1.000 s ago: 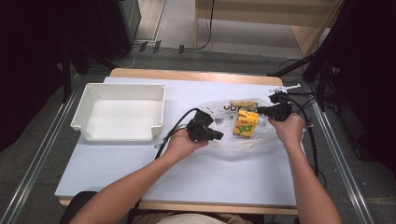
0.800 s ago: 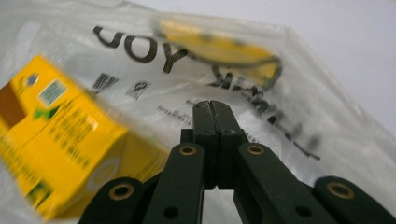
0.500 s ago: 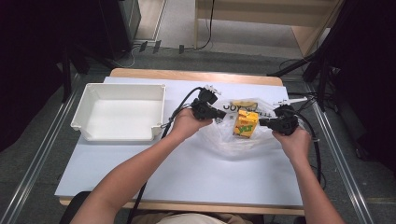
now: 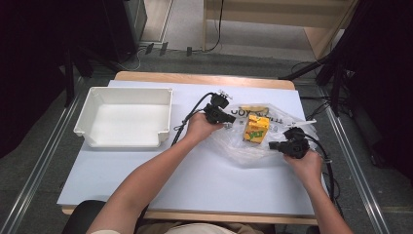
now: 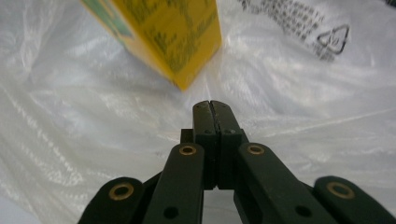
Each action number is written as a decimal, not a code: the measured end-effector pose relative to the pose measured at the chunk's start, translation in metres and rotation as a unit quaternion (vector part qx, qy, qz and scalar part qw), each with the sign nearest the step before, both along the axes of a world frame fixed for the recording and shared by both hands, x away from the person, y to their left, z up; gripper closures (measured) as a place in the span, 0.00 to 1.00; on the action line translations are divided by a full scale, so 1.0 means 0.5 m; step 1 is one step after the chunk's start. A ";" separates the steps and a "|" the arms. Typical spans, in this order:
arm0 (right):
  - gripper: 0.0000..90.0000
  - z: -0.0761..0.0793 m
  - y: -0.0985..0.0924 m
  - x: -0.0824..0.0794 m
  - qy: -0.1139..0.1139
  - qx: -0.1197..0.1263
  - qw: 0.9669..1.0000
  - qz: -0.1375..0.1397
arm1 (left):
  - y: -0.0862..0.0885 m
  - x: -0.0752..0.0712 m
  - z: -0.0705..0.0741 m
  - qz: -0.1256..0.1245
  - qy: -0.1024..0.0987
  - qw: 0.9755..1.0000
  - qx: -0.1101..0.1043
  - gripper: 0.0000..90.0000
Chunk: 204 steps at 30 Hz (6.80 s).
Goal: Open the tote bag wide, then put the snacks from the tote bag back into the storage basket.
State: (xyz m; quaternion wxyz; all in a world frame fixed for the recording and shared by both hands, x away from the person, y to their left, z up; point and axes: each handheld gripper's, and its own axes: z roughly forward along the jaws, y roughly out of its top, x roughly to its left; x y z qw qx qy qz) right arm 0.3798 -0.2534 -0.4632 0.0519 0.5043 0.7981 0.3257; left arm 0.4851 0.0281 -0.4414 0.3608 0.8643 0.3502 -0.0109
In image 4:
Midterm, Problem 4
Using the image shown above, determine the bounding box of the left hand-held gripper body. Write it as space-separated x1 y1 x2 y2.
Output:
203 91 234 126

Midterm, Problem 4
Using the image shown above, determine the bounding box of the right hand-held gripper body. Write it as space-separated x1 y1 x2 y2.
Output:
280 127 312 160

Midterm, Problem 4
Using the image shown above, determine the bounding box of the yellow juice carton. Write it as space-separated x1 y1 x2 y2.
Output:
243 114 271 145

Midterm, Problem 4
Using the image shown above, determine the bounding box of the clear plastic bag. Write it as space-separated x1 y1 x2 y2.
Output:
206 102 319 169

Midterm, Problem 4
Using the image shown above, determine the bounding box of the person's left hand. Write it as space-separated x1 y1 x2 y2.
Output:
184 111 226 144

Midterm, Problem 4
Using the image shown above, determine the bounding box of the person's right hand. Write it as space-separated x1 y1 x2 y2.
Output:
282 149 324 190

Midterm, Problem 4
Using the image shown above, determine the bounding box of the wooden table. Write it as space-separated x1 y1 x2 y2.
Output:
60 70 319 226

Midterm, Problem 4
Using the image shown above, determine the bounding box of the white plastic bin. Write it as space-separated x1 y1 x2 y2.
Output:
73 86 174 149

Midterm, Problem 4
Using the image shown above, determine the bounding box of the light wooden furniture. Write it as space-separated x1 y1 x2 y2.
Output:
202 0 359 61

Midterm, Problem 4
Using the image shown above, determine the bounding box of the black curtain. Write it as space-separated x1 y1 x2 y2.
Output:
0 0 113 160
316 0 413 186

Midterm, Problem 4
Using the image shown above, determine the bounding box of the person's beige clothing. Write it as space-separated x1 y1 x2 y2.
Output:
134 219 277 234

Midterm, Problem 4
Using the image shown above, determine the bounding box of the black cabinet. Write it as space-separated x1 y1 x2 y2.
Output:
101 0 149 64

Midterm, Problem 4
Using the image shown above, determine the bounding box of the black chair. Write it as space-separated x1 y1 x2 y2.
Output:
60 199 109 234

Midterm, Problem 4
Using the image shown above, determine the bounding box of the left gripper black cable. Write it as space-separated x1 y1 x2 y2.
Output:
170 92 216 148

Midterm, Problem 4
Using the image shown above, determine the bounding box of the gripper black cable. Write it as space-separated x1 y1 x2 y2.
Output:
304 132 338 204
170 92 216 148

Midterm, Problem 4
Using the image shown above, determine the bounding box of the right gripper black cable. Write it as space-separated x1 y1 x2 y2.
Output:
304 132 338 204

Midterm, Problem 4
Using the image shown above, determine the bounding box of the metal floor rail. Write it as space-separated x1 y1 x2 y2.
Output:
316 87 393 234
0 77 87 234

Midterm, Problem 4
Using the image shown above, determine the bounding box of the black hanging cable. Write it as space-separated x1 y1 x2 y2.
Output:
200 0 226 54

